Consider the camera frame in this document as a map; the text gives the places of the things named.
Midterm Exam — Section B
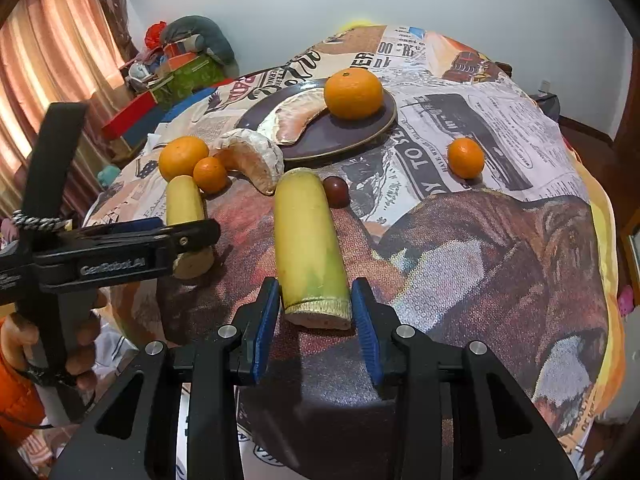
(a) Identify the red flat box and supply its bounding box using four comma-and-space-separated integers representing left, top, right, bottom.
102, 90, 164, 141

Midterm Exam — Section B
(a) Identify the brown patterned curtain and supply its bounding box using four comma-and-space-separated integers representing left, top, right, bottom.
87, 0, 142, 63

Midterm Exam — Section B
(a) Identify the long yellow banana piece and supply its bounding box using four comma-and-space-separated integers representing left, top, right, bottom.
273, 167, 354, 331

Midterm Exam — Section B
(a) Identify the medium orange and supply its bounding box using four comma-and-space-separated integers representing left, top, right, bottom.
158, 135, 210, 182

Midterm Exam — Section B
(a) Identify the red plastic bag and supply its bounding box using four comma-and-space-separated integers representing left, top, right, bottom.
144, 20, 169, 51

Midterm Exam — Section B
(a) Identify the pink toy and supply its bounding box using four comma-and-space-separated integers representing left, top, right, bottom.
617, 284, 636, 317

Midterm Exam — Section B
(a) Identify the peeled pomelo segment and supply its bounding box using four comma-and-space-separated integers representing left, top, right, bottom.
269, 87, 332, 144
210, 128, 285, 196

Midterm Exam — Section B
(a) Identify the large orange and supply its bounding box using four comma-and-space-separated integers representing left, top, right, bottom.
323, 68, 385, 121

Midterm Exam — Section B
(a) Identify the dark brown plate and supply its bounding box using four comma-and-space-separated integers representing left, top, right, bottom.
233, 77, 399, 162

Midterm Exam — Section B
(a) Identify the dark red round fruit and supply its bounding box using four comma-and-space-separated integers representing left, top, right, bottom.
322, 175, 351, 209

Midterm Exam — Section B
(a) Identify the orange cardboard box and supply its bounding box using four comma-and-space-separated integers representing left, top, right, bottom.
162, 41, 207, 72

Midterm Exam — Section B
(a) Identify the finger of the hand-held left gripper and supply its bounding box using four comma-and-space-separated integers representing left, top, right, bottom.
35, 218, 222, 294
65, 217, 167, 248

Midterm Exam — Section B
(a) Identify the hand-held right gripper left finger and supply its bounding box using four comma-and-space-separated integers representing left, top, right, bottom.
50, 277, 281, 480

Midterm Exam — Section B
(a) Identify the printed blanket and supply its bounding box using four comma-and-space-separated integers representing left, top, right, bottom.
82, 22, 622, 480

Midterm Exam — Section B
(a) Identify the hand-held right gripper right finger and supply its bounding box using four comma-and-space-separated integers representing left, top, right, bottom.
349, 277, 567, 480

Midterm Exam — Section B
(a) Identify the white stuffed toy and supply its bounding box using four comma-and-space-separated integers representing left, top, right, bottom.
125, 59, 161, 92

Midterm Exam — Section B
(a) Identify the striped pink curtain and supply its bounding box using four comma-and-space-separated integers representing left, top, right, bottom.
0, 0, 126, 221

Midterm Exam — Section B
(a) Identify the small tangerine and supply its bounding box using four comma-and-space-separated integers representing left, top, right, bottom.
192, 156, 230, 195
447, 137, 486, 180

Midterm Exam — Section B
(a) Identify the person's left hand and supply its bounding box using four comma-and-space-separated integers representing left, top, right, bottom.
0, 292, 108, 388

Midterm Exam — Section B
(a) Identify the short yellow banana piece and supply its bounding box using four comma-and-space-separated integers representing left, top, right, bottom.
165, 174, 216, 281

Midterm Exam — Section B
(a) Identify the black box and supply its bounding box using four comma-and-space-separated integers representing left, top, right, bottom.
529, 90, 562, 122

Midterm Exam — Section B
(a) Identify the green cardboard box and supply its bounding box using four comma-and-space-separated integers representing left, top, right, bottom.
150, 54, 229, 104

